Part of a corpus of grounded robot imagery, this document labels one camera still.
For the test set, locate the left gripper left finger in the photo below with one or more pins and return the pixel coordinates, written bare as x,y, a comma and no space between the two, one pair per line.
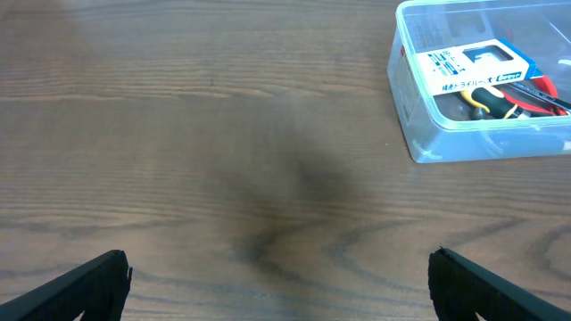
96,290

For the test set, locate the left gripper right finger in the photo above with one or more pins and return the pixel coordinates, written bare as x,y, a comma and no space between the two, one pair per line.
462,290

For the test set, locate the red handled cutting pliers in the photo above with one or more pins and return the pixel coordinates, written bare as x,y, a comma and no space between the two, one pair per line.
543,91

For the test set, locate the yellow black stubby screwdriver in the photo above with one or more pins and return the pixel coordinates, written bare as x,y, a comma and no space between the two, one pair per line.
490,101

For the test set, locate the clear plastic container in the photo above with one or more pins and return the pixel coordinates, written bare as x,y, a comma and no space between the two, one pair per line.
437,128

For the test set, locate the blue white screwdriver set box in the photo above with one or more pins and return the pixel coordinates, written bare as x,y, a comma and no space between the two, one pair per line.
487,63

